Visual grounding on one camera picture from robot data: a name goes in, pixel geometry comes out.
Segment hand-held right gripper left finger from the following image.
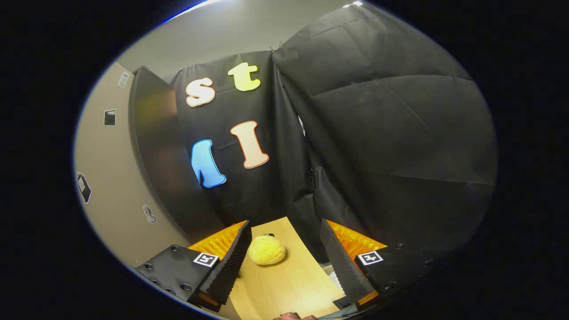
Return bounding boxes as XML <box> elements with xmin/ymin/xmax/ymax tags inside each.
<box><xmin>135</xmin><ymin>220</ymin><xmax>252</xmax><ymax>312</ymax></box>

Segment dark grey cabinet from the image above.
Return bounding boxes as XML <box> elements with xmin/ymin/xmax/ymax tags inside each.
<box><xmin>128</xmin><ymin>66</ymin><xmax>226</xmax><ymax>244</ymax></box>

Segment yellow bumpy round toy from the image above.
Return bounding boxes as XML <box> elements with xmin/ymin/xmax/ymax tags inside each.
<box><xmin>248</xmin><ymin>235</ymin><xmax>287</xmax><ymax>266</ymax></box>

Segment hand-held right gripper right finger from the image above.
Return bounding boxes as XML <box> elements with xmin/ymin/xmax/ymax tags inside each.
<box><xmin>320</xmin><ymin>219</ymin><xmax>438</xmax><ymax>312</ymax></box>

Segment black backdrop cloth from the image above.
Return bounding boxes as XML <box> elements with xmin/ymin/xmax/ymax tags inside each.
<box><xmin>167</xmin><ymin>2</ymin><xmax>498</xmax><ymax>276</ymax></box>

